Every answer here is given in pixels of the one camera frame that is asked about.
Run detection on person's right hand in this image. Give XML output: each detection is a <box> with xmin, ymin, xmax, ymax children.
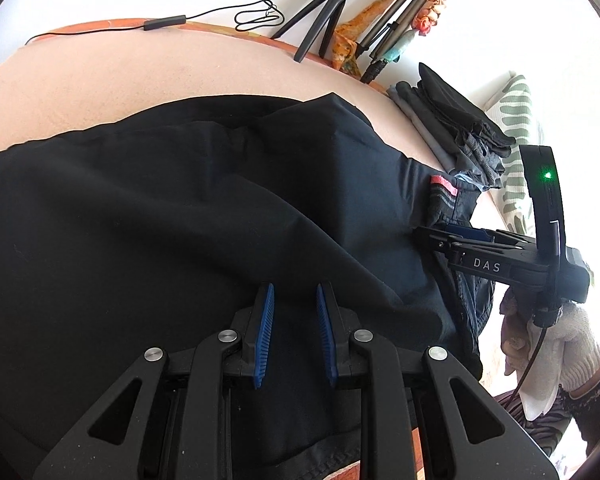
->
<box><xmin>499</xmin><ymin>290</ymin><xmax>600</xmax><ymax>421</ymax></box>

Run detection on white pillow with green pattern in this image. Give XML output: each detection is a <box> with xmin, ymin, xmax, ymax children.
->
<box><xmin>482</xmin><ymin>74</ymin><xmax>547</xmax><ymax>234</ymax></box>

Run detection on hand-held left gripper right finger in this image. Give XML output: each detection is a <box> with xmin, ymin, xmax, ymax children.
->
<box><xmin>315</xmin><ymin>282</ymin><xmax>561</xmax><ymax>480</ymax></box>

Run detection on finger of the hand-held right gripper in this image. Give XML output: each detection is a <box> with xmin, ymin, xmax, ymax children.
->
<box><xmin>445</xmin><ymin>225</ymin><xmax>537</xmax><ymax>251</ymax></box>
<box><xmin>412</xmin><ymin>226</ymin><xmax>464</xmax><ymax>264</ymax></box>

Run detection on black pants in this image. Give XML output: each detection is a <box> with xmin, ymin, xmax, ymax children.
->
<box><xmin>0</xmin><ymin>91</ymin><xmax>496</xmax><ymax>480</ymax></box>

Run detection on stack of folded dark clothes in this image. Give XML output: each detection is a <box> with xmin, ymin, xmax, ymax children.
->
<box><xmin>386</xmin><ymin>62</ymin><xmax>517</xmax><ymax>192</ymax></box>

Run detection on person's striped clothing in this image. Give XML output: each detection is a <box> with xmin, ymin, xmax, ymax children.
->
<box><xmin>495</xmin><ymin>392</ymin><xmax>586</xmax><ymax>461</ymax></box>

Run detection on grey metal tube frame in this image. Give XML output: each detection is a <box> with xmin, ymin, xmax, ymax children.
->
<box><xmin>355</xmin><ymin>0</ymin><xmax>432</xmax><ymax>84</ymax></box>

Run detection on black cable with inline switch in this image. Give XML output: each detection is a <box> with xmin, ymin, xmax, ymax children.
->
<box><xmin>25</xmin><ymin>0</ymin><xmax>287</xmax><ymax>47</ymax></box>

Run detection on black tripod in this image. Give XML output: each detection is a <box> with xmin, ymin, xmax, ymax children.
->
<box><xmin>271</xmin><ymin>0</ymin><xmax>372</xmax><ymax>64</ymax></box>

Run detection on orange tie-dye scarf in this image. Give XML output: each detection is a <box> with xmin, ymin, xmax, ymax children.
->
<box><xmin>330</xmin><ymin>0</ymin><xmax>452</xmax><ymax>74</ymax></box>

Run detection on person's right forearm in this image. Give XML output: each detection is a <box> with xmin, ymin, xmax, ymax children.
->
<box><xmin>555</xmin><ymin>337</ymin><xmax>600</xmax><ymax>461</ymax></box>

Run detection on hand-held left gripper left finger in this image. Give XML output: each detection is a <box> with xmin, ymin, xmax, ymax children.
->
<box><xmin>32</xmin><ymin>282</ymin><xmax>276</xmax><ymax>480</ymax></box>

